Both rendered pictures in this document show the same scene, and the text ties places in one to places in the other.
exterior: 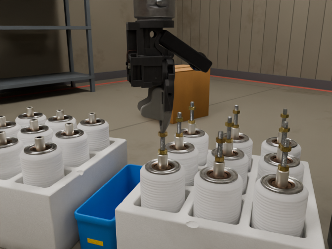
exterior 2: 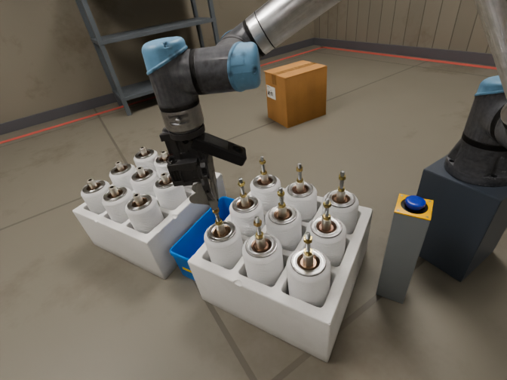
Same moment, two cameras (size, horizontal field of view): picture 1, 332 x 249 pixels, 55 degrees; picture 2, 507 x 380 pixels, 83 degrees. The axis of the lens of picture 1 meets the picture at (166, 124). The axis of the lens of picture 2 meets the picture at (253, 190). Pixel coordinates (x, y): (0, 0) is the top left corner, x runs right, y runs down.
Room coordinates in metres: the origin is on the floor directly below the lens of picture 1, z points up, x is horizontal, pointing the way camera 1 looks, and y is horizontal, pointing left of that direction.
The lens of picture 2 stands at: (0.13, -0.24, 0.76)
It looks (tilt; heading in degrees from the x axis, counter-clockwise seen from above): 36 degrees down; 16
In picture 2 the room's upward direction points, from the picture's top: 9 degrees counter-clockwise
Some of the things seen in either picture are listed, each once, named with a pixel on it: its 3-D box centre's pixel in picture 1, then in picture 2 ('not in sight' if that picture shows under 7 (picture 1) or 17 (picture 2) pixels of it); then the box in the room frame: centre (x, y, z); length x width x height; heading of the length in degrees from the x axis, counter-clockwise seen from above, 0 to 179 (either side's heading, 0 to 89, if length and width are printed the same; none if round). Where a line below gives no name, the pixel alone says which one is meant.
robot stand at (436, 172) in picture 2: not in sight; (460, 212); (0.83, -0.63, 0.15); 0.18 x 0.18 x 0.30; 44
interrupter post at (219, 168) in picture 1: (219, 168); (260, 241); (0.57, -0.10, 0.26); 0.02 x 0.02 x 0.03
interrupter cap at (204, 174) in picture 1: (218, 175); (261, 245); (0.57, -0.10, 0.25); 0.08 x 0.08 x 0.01
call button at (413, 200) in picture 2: not in sight; (414, 203); (0.66, -0.44, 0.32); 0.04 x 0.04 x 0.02
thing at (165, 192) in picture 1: (162, 204); (227, 255); (0.61, 0.01, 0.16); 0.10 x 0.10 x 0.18
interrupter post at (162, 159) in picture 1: (162, 160); (220, 228); (0.61, 0.01, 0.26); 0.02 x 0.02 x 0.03
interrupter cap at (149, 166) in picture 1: (162, 166); (221, 231); (0.61, 0.01, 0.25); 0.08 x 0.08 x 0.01
